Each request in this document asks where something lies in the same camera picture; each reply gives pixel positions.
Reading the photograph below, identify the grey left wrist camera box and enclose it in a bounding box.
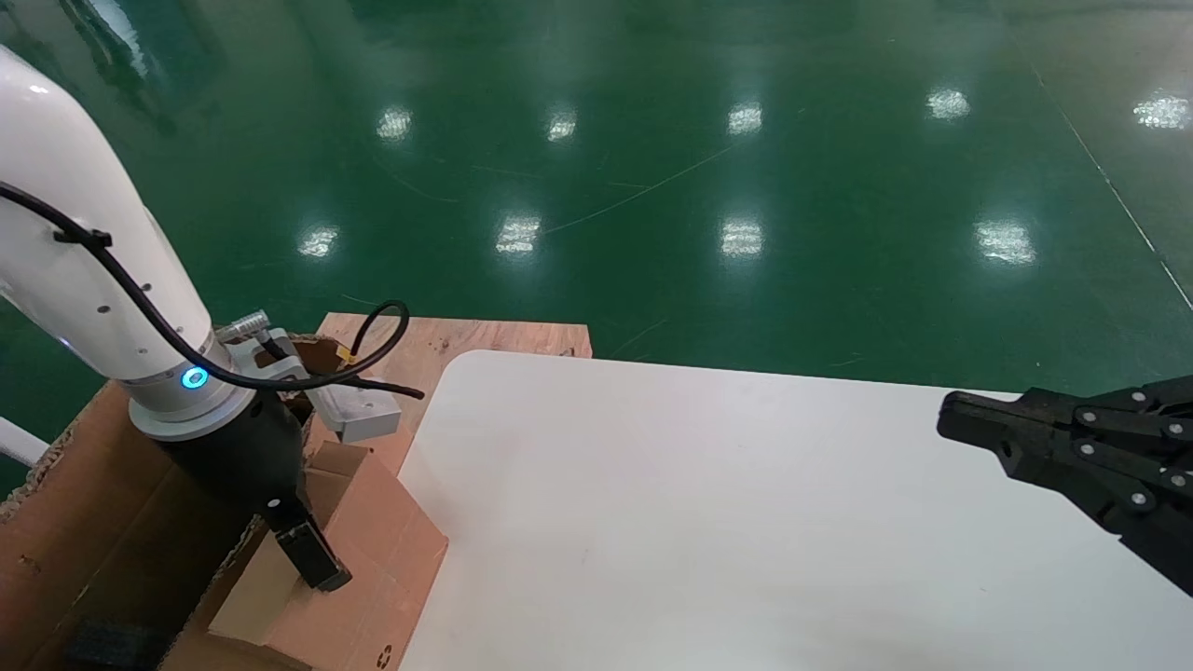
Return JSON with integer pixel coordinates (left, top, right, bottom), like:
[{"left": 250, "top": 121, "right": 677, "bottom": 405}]
[{"left": 308, "top": 382, "right": 404, "bottom": 445}]

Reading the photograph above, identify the silver camera mount bracket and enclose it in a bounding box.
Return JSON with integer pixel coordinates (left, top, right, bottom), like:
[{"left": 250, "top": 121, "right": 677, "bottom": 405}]
[{"left": 214, "top": 310, "right": 322, "bottom": 392}]

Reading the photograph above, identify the small cardboard box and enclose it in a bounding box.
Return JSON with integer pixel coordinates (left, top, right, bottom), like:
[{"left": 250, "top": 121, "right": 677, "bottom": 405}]
[{"left": 207, "top": 441, "right": 450, "bottom": 671}]

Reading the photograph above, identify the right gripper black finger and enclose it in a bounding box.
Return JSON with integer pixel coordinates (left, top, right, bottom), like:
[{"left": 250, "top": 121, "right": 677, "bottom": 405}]
[
  {"left": 937, "top": 422, "right": 1193, "bottom": 597},
  {"left": 939, "top": 376, "right": 1193, "bottom": 459}
]

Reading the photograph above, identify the black cable with yellow connector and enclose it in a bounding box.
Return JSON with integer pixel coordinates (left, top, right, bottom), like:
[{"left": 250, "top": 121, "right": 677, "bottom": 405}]
[{"left": 0, "top": 182, "right": 413, "bottom": 392}]

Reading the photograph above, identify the dark foam pad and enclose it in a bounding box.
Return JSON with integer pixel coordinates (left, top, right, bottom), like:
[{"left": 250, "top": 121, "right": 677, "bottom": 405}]
[{"left": 65, "top": 615, "right": 169, "bottom": 671}]

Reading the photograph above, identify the plywood board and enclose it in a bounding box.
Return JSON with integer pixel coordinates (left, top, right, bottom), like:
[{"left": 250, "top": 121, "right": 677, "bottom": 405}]
[{"left": 315, "top": 312, "right": 594, "bottom": 441}]

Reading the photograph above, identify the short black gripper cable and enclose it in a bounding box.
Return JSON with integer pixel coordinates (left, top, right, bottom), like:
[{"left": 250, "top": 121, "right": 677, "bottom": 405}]
[{"left": 261, "top": 337, "right": 427, "bottom": 402}]

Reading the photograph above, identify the large open cardboard box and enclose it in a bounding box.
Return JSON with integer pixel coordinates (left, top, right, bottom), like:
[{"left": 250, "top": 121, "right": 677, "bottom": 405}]
[{"left": 0, "top": 331, "right": 348, "bottom": 671}]

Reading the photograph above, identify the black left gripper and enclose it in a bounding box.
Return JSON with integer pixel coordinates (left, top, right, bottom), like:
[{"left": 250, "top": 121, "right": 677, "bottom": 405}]
[{"left": 154, "top": 391, "right": 353, "bottom": 594}]

